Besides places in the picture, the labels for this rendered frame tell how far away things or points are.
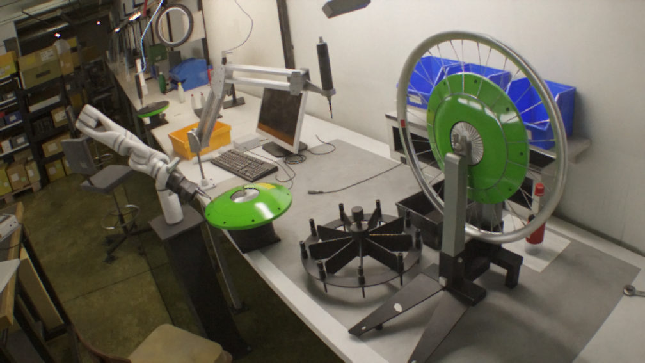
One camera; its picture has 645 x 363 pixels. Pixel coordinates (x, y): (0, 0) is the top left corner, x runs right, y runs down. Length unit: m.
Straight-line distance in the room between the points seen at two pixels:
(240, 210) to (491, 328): 0.86
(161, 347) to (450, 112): 1.32
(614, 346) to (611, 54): 0.85
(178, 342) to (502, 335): 1.17
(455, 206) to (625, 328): 0.61
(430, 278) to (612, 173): 0.72
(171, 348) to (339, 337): 0.78
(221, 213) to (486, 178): 0.86
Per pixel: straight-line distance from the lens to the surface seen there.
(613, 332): 1.20
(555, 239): 1.51
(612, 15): 1.39
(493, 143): 0.98
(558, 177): 0.93
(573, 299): 1.27
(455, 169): 1.00
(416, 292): 1.17
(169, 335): 1.79
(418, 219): 1.46
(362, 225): 1.33
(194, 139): 2.06
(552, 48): 1.51
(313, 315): 1.25
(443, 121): 1.06
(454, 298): 1.12
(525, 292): 1.28
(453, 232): 1.07
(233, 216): 1.47
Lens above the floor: 1.73
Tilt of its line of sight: 24 degrees down
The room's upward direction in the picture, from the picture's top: 8 degrees counter-clockwise
